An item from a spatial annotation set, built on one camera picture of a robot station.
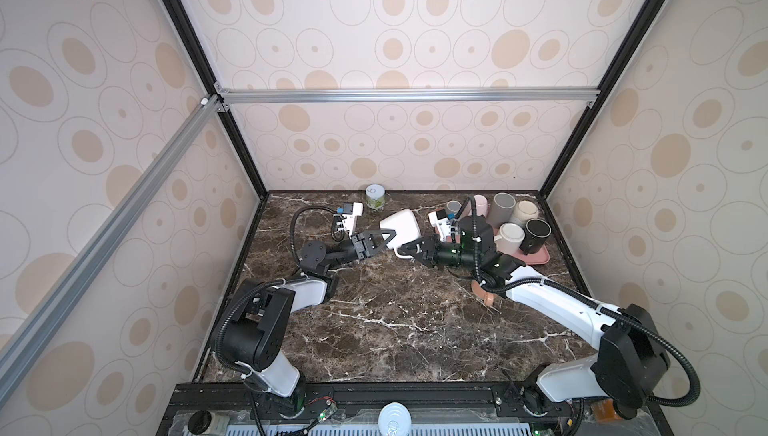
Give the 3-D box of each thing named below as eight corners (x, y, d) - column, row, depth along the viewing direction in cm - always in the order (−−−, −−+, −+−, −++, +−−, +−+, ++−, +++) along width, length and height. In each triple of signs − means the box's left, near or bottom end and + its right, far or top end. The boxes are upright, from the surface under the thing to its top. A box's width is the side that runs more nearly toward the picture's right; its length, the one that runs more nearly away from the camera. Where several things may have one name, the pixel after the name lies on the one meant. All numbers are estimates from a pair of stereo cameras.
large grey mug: (488, 228, 111) (496, 207, 102) (484, 213, 116) (491, 192, 107) (507, 228, 111) (517, 207, 102) (502, 213, 116) (512, 192, 107)
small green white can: (365, 208, 116) (364, 199, 112) (366, 192, 122) (366, 183, 117) (384, 208, 116) (384, 199, 112) (384, 192, 122) (384, 183, 117)
